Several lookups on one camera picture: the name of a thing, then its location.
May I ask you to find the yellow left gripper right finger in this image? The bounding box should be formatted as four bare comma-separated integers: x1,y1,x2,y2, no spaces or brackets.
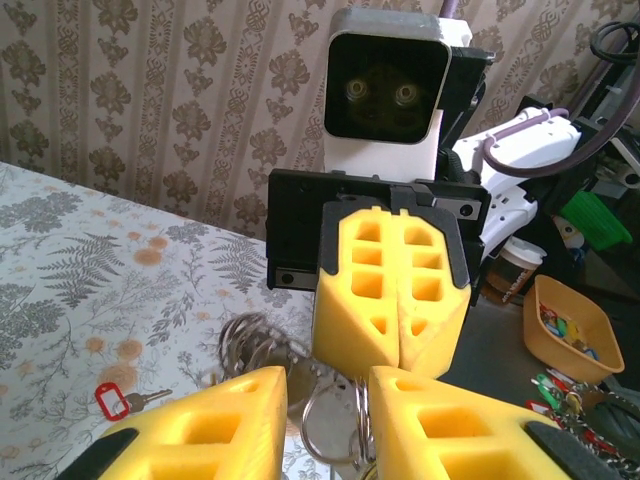
366,365,629,480

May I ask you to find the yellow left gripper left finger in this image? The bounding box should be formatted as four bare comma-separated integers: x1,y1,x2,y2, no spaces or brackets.
52,365,290,480

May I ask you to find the small metal ring cluster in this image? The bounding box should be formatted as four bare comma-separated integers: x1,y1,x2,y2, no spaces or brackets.
217,312,291,381

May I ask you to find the silver metal keyring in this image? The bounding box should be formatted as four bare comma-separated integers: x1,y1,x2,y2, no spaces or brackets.
299,377,376,469

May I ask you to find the silver key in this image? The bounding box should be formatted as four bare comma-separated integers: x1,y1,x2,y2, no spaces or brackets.
124,388,174,407

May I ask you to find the red key tag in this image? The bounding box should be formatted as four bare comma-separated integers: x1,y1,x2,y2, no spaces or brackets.
524,387,566,416
93,382,132,421

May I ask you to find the brown paper coffee cup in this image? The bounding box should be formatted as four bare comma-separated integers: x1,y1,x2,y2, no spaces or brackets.
487,237,546,306

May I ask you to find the yellow plastic tub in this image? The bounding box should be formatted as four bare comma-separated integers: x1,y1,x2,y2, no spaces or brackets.
522,273,626,385

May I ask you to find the green plastic object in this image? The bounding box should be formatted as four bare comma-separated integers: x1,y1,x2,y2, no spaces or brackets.
557,189,634,251

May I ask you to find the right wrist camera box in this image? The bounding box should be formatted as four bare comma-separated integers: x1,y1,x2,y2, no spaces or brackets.
322,7,474,179

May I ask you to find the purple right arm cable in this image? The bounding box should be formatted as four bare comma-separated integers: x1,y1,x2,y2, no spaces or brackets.
439,0,640,176

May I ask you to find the black cable coil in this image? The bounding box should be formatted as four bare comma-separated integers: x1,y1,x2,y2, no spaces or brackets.
588,19,640,69

